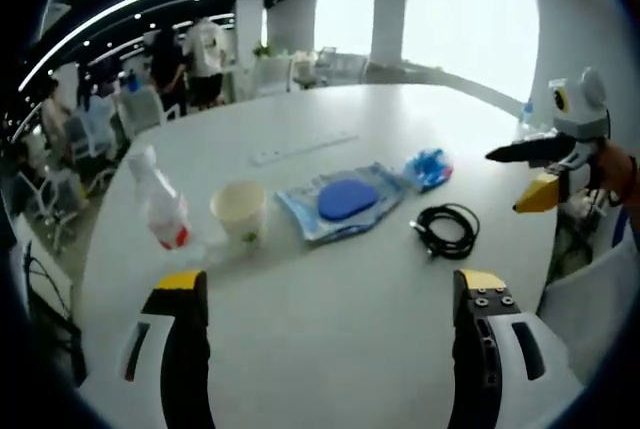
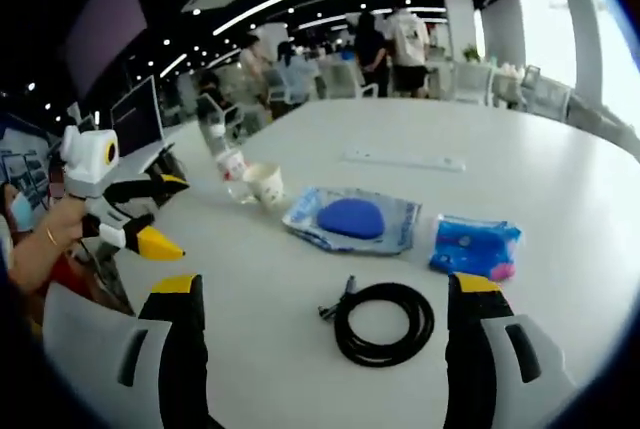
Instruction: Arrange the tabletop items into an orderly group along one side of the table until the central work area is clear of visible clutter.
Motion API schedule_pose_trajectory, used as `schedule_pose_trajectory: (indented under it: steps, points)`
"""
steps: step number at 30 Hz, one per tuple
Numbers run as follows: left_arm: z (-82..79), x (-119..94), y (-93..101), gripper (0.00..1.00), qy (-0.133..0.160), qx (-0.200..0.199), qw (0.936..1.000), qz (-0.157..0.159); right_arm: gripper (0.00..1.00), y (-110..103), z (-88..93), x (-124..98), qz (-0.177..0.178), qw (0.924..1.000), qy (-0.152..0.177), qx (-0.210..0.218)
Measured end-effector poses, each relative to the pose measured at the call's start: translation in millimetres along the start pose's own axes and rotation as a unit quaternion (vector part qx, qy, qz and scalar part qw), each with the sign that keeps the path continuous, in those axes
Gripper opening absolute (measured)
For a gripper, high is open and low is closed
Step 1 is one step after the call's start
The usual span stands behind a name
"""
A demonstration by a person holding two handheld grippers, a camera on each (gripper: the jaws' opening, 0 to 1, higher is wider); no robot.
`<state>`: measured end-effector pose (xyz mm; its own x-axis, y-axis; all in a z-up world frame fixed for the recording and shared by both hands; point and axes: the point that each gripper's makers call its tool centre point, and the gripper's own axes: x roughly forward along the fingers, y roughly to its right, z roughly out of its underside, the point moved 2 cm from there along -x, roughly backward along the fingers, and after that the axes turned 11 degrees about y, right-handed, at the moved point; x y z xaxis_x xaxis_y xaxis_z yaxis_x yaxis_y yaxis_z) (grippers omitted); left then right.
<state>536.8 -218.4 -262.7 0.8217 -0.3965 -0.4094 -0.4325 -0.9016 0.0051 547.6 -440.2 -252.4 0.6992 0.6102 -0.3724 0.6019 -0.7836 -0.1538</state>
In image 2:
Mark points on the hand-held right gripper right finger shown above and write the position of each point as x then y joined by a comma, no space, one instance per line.
500,364

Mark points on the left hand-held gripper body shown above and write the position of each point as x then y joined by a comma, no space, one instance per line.
90,154

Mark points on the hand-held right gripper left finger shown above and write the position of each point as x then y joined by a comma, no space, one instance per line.
95,349

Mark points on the clear bottle item red label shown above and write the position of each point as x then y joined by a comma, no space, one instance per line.
232,164

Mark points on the translucent plastic cup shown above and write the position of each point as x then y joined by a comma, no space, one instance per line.
267,189

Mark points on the blue wipes pack item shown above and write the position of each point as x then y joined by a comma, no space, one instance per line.
465,244

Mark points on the blue pad packet item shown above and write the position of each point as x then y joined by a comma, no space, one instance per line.
350,219

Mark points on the person's left hand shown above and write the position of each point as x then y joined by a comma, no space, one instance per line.
65,221

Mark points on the white side desk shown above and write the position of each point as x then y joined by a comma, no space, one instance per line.
150,154

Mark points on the standing dark monitor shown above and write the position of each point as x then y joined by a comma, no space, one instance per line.
136,121

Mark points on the red cloth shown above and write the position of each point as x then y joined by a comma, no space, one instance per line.
75,274

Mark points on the person's masked head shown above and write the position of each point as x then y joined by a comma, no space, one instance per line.
20,209

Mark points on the grey office chair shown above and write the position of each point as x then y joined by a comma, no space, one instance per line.
235,121

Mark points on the white table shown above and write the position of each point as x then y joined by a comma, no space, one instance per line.
280,274

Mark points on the white power strip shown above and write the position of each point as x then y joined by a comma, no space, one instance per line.
405,160

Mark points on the white office chair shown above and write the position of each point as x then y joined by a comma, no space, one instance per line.
472,81
547,99

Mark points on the green potted plant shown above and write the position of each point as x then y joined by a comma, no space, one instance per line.
471,53

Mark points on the large window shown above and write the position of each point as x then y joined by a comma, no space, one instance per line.
545,24

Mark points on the blue wall poster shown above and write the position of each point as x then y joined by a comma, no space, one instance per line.
22,164

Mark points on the large dark wall screen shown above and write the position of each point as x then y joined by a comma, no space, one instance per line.
107,24

